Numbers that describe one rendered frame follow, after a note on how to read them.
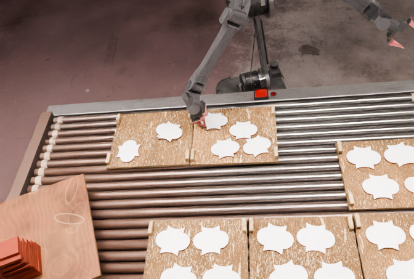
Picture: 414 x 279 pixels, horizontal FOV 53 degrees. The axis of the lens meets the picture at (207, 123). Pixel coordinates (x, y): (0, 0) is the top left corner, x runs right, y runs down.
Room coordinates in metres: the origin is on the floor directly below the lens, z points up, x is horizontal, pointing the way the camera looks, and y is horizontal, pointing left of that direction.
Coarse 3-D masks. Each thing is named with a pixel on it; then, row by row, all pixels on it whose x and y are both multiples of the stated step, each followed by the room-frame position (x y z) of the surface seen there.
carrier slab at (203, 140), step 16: (208, 112) 1.50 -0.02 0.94; (224, 112) 1.48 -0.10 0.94; (240, 112) 1.45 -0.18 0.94; (256, 112) 1.43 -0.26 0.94; (224, 128) 1.37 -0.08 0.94; (272, 128) 1.31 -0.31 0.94; (192, 144) 1.31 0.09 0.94; (208, 144) 1.29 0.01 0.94; (240, 144) 1.25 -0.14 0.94; (272, 144) 1.21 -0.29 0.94; (208, 160) 1.19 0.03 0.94; (224, 160) 1.17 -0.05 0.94; (240, 160) 1.16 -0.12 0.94; (256, 160) 1.14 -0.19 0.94; (272, 160) 1.12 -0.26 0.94
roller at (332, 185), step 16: (96, 192) 1.15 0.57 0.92; (112, 192) 1.13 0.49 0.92; (128, 192) 1.11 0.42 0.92; (144, 192) 1.10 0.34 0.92; (160, 192) 1.08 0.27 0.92; (176, 192) 1.06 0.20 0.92; (192, 192) 1.05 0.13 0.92; (208, 192) 1.03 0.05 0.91; (224, 192) 1.02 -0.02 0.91; (240, 192) 1.00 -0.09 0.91; (256, 192) 0.99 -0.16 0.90; (272, 192) 0.97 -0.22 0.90; (288, 192) 0.96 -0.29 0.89
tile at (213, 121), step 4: (208, 116) 1.45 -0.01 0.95; (212, 116) 1.45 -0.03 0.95; (216, 116) 1.44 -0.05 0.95; (220, 116) 1.44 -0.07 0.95; (224, 116) 1.43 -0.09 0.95; (208, 120) 1.43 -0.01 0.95; (212, 120) 1.42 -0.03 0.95; (216, 120) 1.42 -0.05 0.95; (220, 120) 1.41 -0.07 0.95; (224, 120) 1.41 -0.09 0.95; (208, 124) 1.40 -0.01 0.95; (212, 124) 1.40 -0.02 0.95; (216, 124) 1.39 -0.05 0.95; (220, 124) 1.39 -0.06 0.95; (224, 124) 1.38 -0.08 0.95; (208, 128) 1.38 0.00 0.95; (212, 128) 1.37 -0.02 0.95; (216, 128) 1.37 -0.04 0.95; (220, 128) 1.36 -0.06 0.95
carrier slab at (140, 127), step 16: (160, 112) 1.57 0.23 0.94; (176, 112) 1.54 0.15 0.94; (128, 128) 1.50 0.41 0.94; (144, 128) 1.48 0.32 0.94; (192, 128) 1.41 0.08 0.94; (112, 144) 1.41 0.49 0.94; (144, 144) 1.37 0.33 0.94; (160, 144) 1.35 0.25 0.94; (176, 144) 1.33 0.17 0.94; (112, 160) 1.31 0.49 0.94; (144, 160) 1.27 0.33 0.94; (160, 160) 1.25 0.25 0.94; (176, 160) 1.23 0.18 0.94
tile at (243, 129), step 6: (234, 126) 1.36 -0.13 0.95; (240, 126) 1.35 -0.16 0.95; (246, 126) 1.34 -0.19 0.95; (252, 126) 1.34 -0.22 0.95; (234, 132) 1.32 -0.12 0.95; (240, 132) 1.31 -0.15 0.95; (246, 132) 1.30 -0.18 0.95; (252, 132) 1.30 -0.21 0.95; (240, 138) 1.28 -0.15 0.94; (246, 138) 1.27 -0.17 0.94
